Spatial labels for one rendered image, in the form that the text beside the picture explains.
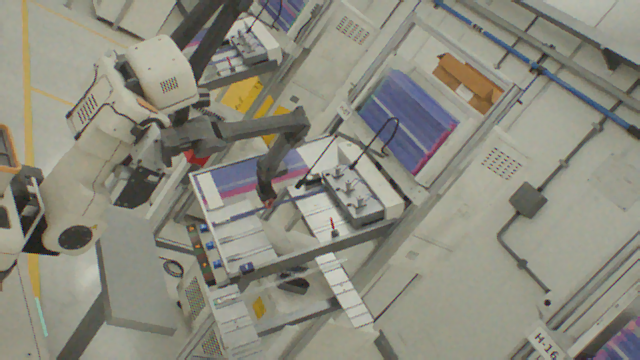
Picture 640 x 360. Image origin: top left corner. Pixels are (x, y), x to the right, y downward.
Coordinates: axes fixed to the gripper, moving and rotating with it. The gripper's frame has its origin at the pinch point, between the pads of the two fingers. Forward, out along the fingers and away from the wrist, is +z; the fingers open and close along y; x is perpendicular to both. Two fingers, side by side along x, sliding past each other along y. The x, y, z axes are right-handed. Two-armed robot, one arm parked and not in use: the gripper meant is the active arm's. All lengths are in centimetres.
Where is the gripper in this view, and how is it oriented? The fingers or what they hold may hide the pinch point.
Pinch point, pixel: (268, 206)
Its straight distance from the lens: 250.1
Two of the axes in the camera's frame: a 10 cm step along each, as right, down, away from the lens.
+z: 0.7, 7.6, 6.4
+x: -9.2, 2.9, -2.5
